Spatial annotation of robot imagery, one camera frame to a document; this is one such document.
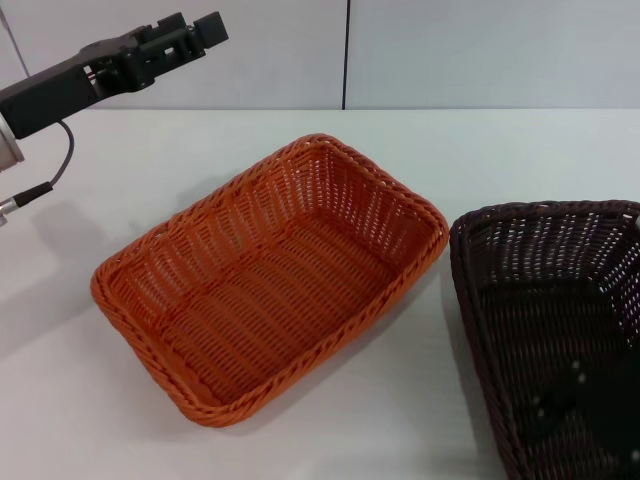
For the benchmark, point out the dark brown woven plastic basket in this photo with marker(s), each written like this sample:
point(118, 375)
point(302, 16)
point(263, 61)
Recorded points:
point(545, 320)

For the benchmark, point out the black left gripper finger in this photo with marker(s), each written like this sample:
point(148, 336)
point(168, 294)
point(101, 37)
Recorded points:
point(210, 31)

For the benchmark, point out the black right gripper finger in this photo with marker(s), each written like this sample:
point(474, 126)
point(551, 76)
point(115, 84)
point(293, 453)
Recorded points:
point(565, 410)

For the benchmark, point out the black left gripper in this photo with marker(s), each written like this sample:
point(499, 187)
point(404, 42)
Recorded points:
point(50, 97)

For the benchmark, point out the orange woven plastic basket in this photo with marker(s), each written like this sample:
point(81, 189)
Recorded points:
point(280, 290)

